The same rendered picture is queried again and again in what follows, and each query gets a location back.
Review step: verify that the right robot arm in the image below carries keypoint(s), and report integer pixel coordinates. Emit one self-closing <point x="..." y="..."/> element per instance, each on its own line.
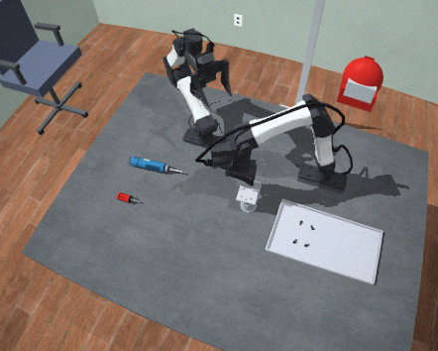
<point x="187" y="48"/>

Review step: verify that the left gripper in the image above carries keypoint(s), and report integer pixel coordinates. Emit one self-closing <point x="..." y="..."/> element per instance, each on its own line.
<point x="244" y="172"/>

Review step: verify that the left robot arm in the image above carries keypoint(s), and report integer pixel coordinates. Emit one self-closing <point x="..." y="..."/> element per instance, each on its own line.
<point x="245" y="140"/>

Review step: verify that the blue screwdriver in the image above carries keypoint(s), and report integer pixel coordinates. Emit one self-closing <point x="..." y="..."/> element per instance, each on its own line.
<point x="150" y="165"/>

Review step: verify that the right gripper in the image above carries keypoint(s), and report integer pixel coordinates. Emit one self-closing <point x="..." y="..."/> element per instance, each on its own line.
<point x="203" y="72"/>

